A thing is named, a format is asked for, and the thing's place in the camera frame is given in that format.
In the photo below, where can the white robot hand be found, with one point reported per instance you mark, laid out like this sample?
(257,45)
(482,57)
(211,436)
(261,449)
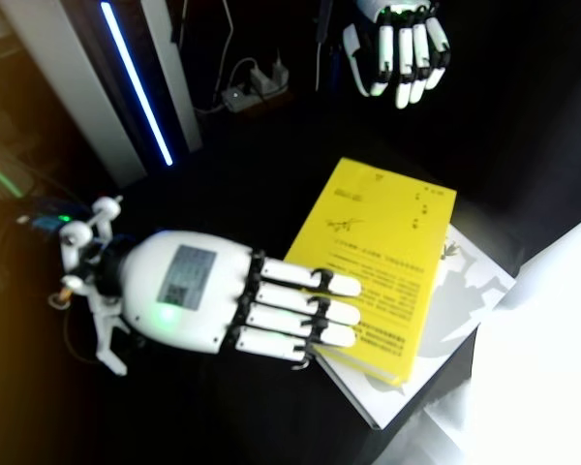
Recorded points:
(150,276)
(418,43)

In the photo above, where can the yellow book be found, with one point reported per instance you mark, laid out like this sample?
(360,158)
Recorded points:
(382,242)

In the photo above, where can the black table cloth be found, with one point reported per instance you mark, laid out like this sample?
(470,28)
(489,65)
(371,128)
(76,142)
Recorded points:
(198,412)

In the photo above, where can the white plug adapter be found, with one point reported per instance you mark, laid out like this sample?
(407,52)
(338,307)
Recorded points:
(271,75)

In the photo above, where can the white power strip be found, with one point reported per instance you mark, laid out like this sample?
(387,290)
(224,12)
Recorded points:
(244,97)

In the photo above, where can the white pillar with blue light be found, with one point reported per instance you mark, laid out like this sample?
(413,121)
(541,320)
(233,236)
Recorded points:
(53,72)

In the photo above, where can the white book with grey print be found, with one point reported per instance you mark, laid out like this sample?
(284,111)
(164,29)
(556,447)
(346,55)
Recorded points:
(457,334)

